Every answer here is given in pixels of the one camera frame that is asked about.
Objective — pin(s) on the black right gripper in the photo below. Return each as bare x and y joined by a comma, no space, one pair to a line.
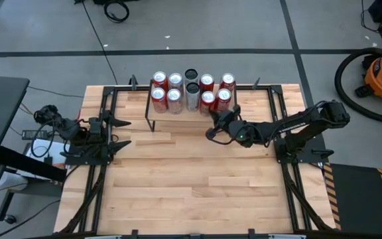
227,122

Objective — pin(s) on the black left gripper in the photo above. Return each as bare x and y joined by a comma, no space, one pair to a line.
101,132

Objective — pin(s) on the red soda can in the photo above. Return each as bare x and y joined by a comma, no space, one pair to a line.
159,77
223,98
207,99

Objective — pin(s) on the red Coke Zero can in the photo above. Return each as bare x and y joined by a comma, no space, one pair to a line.
207,79
227,79

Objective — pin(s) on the tall silver Celsius can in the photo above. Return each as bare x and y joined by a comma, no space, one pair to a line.
191,73
193,98

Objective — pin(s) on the silver Diet Coke can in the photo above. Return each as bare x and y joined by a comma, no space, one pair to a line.
175,79
174,101

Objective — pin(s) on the red Fanta can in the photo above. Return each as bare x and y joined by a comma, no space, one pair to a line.
158,99

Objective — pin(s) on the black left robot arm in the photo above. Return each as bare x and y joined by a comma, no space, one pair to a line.
68,129

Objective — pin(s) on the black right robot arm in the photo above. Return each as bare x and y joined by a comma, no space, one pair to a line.
293,121

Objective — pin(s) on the wooden shelf with black legs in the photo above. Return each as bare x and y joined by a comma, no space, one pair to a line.
177,117

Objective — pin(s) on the white paper sheets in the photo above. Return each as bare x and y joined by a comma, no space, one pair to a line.
40,147

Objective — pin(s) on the black power adapter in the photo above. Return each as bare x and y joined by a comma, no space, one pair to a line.
33,135

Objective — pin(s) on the black caster wheel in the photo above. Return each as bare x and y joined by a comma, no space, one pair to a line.
10,219

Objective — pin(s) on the black mat with hazard stripes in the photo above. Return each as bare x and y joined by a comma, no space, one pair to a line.
356,199

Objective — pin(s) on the black metal table frame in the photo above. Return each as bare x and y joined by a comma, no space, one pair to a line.
128,88

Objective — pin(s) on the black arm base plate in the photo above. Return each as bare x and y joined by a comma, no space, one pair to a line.
75,160
313,144

